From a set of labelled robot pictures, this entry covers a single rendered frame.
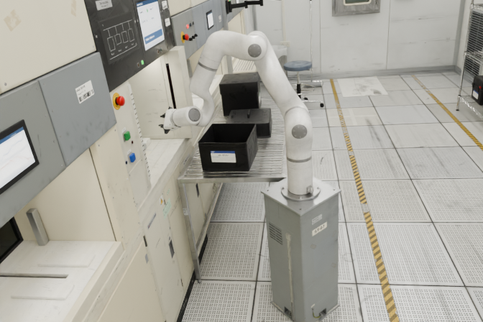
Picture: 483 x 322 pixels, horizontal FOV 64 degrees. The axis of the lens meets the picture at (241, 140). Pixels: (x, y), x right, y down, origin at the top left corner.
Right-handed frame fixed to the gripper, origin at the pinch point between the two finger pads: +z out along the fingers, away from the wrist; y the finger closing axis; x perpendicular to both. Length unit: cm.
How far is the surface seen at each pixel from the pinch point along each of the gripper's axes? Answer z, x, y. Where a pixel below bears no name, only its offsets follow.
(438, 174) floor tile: -15, -250, 11
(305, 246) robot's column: -51, -58, -52
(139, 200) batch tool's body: -16.3, 12.0, -40.5
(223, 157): -5.3, -35.6, -12.2
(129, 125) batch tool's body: -22.6, 24.8, -9.7
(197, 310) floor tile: 18, -48, -100
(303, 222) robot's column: -55, -51, -40
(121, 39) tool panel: -28, 36, 23
